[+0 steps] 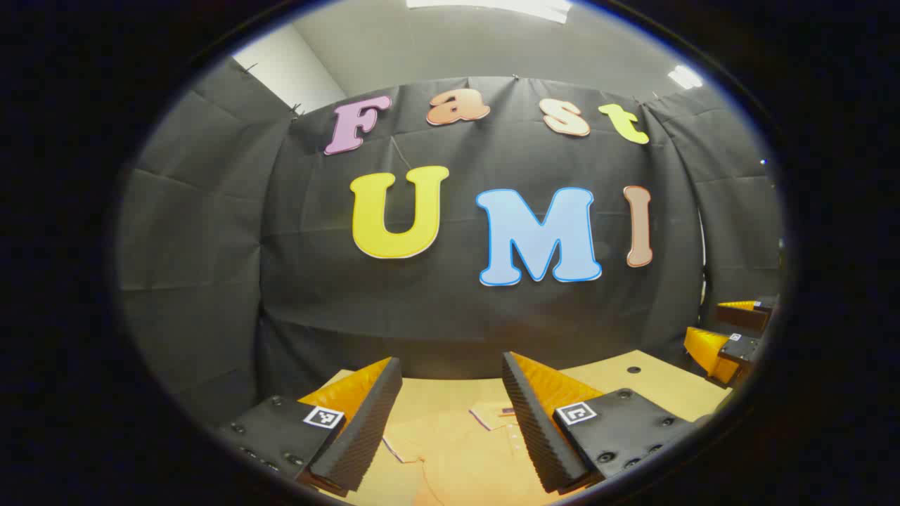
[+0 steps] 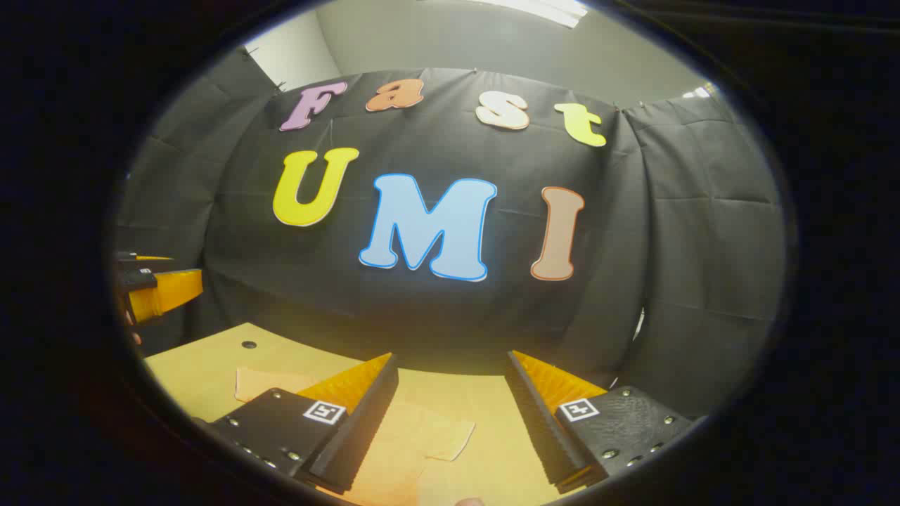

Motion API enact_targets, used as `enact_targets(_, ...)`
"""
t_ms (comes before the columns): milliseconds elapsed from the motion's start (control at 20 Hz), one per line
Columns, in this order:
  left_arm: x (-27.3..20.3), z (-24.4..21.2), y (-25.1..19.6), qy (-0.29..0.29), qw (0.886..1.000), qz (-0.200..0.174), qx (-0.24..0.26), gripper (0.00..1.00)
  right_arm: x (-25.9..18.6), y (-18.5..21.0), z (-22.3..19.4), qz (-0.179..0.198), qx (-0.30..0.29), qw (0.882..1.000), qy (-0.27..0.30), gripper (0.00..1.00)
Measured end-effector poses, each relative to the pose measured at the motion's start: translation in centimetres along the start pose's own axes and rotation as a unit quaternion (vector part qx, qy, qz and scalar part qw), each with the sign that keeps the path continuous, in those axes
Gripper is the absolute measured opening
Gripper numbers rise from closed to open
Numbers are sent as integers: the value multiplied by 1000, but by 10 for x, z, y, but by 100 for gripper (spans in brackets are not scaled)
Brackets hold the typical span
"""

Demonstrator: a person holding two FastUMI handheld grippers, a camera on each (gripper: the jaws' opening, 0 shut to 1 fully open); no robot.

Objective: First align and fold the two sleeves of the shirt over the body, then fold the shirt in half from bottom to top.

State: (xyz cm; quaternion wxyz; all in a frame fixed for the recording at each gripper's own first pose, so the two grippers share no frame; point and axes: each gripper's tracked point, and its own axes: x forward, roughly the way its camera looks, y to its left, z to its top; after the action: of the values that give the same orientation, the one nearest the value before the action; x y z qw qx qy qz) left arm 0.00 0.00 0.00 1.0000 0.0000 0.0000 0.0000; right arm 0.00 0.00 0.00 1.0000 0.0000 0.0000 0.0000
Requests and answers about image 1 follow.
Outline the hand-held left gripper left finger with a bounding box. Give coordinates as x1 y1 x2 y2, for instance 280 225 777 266
214 356 404 498

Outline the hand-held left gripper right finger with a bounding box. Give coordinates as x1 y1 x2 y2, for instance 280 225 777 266
501 351 704 495

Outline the orange T-shirt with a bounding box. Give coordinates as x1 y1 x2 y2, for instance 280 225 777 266
380 401 556 506

